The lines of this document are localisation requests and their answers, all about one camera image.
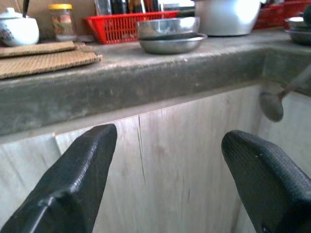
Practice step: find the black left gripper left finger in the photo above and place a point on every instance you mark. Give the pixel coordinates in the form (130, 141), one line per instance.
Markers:
(68, 184)

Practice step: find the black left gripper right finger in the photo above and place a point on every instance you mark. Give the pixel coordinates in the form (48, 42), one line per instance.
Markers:
(267, 182)

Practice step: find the stainless steel spoon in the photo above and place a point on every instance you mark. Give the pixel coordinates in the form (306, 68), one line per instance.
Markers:
(271, 106)

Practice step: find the stainless steel plate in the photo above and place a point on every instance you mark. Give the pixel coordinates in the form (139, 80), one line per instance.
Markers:
(170, 46)

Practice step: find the large stainless steel bowl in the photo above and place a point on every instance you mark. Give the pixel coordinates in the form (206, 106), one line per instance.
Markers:
(167, 25)

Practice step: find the light wood side cabinet front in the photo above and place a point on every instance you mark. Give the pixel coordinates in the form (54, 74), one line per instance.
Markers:
(296, 131)

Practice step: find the large cardboard sheet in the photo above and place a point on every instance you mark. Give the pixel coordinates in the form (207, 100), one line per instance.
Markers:
(48, 64)

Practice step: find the shallow stainless steel dish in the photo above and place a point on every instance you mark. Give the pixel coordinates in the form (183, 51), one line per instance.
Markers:
(300, 37)

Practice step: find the glass jar yellow lid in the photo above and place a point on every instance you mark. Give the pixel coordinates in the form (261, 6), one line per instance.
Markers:
(62, 24)

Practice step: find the white ceramic lidded pot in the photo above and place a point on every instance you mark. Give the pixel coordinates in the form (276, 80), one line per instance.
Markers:
(19, 31)

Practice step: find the small stainless steel bowl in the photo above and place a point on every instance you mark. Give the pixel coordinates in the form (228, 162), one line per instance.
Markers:
(295, 23)

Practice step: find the red plastic bottle basket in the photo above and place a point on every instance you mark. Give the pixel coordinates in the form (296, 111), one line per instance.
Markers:
(114, 28)

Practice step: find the red plastic rack basket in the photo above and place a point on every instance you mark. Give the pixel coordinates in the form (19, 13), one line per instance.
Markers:
(272, 14)

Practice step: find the large aluminium pot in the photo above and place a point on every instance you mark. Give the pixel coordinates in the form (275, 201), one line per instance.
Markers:
(226, 17)

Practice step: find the clear glass bottle black spout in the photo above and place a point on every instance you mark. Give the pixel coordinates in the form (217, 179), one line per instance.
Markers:
(102, 7)

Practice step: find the tall dark bottle yellow cap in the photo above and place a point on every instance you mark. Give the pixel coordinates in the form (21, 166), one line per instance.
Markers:
(117, 6)

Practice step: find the short dark bottle red label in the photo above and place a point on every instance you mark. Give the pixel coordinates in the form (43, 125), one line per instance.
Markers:
(137, 6)

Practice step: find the tall brown bottle red cap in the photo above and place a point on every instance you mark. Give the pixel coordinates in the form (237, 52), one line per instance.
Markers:
(151, 4)

